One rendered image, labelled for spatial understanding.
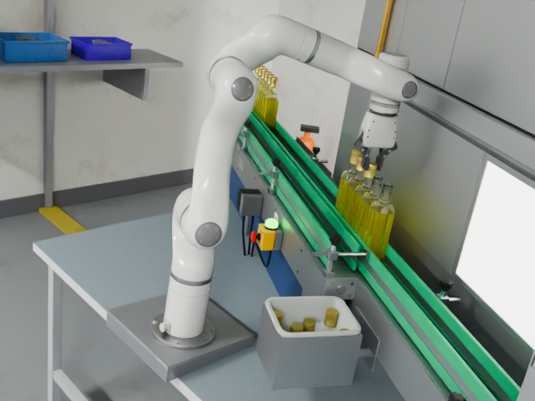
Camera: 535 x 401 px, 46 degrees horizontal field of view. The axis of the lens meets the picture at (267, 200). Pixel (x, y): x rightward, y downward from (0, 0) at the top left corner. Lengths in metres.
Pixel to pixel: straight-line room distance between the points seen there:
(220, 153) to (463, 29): 0.72
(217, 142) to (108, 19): 2.84
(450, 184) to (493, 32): 0.40
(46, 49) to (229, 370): 2.31
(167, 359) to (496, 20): 1.22
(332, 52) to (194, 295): 0.76
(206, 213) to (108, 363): 1.57
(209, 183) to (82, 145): 2.91
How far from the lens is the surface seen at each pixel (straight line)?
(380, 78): 1.68
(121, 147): 4.67
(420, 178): 1.86
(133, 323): 1.93
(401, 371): 1.61
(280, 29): 1.61
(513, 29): 1.64
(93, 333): 3.28
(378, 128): 1.81
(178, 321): 1.84
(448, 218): 1.73
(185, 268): 1.76
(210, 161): 1.64
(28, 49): 3.64
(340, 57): 1.68
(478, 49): 1.74
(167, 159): 4.94
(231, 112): 1.57
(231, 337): 1.92
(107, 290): 2.18
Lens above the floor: 1.89
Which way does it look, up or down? 22 degrees down
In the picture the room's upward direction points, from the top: 8 degrees clockwise
